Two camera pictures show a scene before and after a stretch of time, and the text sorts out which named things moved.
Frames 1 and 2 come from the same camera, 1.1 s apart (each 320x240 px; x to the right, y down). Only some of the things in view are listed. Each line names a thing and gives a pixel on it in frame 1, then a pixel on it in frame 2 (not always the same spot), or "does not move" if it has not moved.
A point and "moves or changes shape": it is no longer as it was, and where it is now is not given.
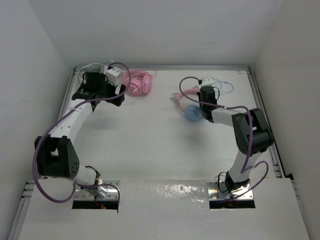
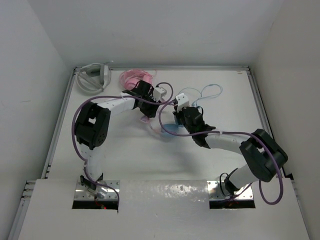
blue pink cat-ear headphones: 192,112 moves or changes shape
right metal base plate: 215,194 does not move
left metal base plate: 112,194 does not move
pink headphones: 140,82 does not move
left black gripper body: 106,88 -> 147,108
